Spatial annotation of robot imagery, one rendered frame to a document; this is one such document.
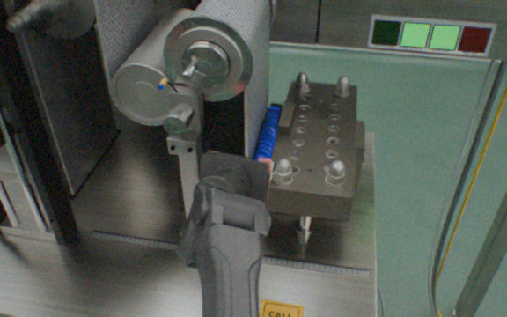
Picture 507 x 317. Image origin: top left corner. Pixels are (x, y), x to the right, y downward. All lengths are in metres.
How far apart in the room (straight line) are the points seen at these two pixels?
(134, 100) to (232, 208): 0.39
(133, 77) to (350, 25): 0.48
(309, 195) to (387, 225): 1.46
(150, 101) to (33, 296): 0.40
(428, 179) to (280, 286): 1.83
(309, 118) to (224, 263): 0.60
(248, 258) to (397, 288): 1.59
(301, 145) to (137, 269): 0.39
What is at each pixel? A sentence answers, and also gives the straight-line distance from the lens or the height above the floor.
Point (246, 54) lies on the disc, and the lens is 0.76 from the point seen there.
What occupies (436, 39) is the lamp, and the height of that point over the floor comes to 1.18.
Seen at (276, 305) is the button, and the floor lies 0.92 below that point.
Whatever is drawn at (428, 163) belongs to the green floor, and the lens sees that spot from 2.72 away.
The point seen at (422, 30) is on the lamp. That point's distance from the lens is 1.09.
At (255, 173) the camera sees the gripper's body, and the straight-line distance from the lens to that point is 0.70.
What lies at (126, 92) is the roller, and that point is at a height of 1.17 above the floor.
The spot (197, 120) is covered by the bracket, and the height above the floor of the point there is 1.16.
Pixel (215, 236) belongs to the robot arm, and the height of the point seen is 1.22.
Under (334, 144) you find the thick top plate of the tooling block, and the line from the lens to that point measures 0.97.
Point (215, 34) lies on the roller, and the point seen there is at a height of 1.30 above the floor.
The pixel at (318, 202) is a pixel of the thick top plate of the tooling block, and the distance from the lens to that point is 0.87.
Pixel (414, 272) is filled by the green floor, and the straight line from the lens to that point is 2.15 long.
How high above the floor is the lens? 1.60
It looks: 39 degrees down
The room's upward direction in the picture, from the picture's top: straight up
